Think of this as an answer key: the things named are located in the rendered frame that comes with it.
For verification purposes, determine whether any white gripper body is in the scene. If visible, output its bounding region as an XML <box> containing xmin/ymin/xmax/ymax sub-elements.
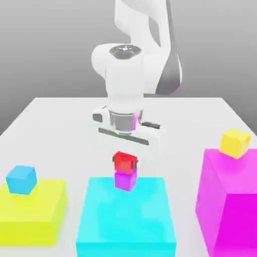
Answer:
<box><xmin>95</xmin><ymin>125</ymin><xmax>165</xmax><ymax>156</ymax></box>

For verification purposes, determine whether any large magenta box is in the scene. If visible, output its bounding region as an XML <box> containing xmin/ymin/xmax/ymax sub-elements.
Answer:
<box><xmin>195</xmin><ymin>148</ymin><xmax>257</xmax><ymax>257</ymax></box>

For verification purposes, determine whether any small red cube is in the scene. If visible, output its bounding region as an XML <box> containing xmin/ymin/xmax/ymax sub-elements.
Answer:
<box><xmin>112</xmin><ymin>151</ymin><xmax>139</xmax><ymax>175</ymax></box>

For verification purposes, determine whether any small blue cube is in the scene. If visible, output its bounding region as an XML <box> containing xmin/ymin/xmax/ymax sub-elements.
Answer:
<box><xmin>5</xmin><ymin>165</ymin><xmax>38</xmax><ymax>196</ymax></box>

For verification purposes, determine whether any small yellow cube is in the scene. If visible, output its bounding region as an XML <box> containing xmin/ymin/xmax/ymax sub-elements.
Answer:
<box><xmin>219</xmin><ymin>127</ymin><xmax>251</xmax><ymax>160</ymax></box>

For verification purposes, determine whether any large cyan box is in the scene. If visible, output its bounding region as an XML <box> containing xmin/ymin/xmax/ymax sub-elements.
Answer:
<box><xmin>75</xmin><ymin>176</ymin><xmax>177</xmax><ymax>257</ymax></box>

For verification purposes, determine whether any small purple cube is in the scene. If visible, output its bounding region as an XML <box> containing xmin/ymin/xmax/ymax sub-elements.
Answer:
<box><xmin>114</xmin><ymin>169</ymin><xmax>138</xmax><ymax>193</ymax></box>

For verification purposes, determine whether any large yellow box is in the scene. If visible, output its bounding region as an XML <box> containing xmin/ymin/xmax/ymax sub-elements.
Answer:
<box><xmin>0</xmin><ymin>178</ymin><xmax>68</xmax><ymax>247</ymax></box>

